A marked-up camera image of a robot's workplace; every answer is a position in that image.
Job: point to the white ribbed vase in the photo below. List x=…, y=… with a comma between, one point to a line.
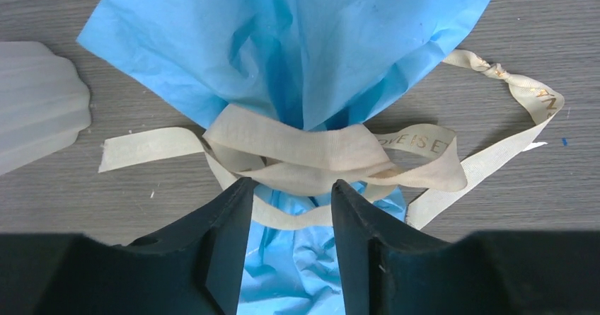
x=44, y=103

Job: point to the blue wrapping paper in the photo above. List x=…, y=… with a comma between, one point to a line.
x=315, y=65

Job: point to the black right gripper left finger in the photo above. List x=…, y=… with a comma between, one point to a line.
x=191, y=266

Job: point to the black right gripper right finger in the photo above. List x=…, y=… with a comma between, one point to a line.
x=388, y=267

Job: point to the beige printed ribbon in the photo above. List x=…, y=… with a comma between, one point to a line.
x=241, y=143

